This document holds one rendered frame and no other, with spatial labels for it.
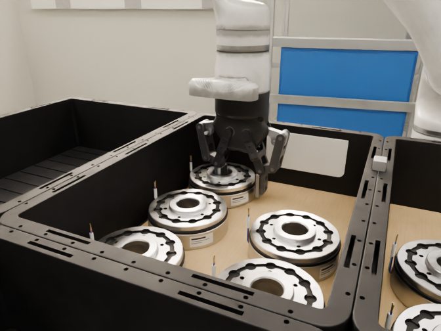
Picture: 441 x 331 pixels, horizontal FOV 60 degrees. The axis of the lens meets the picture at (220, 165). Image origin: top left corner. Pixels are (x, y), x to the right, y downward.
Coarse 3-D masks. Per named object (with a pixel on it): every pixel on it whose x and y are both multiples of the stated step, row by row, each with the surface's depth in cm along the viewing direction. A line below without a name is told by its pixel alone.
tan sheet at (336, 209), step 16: (272, 192) 60; (288, 192) 60; (304, 192) 60; (320, 192) 60; (240, 208) 55; (256, 208) 55; (272, 208) 55; (288, 208) 55; (304, 208) 55; (320, 208) 55; (336, 208) 55; (352, 208) 55; (144, 224) 51; (240, 224) 51; (336, 224) 51; (224, 240) 48; (240, 240) 48; (192, 256) 45; (208, 256) 45; (224, 256) 45; (240, 256) 45; (208, 272) 42
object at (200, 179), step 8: (200, 168) 61; (208, 168) 61; (240, 168) 61; (248, 168) 61; (192, 176) 58; (200, 176) 58; (240, 176) 58; (248, 176) 58; (192, 184) 56; (200, 184) 55; (208, 184) 56; (216, 184) 55; (224, 184) 55; (232, 184) 56; (240, 184) 55; (248, 184) 55
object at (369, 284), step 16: (384, 144) 51; (416, 144) 52; (432, 144) 51; (384, 176) 41; (384, 192) 41; (384, 208) 35; (384, 224) 32; (368, 240) 30; (384, 240) 30; (368, 256) 28; (384, 256) 28; (368, 272) 26; (368, 288) 25; (368, 304) 24; (352, 320) 23; (368, 320) 22
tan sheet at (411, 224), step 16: (400, 208) 55; (416, 208) 55; (400, 224) 51; (416, 224) 51; (432, 224) 51; (400, 240) 48; (384, 272) 42; (384, 288) 39; (384, 304) 37; (400, 304) 37; (384, 320) 35
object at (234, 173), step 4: (212, 168) 59; (228, 168) 59; (232, 168) 59; (208, 172) 58; (212, 172) 58; (232, 172) 58; (236, 172) 58; (208, 176) 57; (212, 176) 57; (216, 176) 57; (220, 176) 57; (224, 176) 57; (228, 176) 57; (232, 176) 57; (236, 176) 57; (216, 180) 56; (220, 180) 56; (224, 180) 56; (228, 180) 56
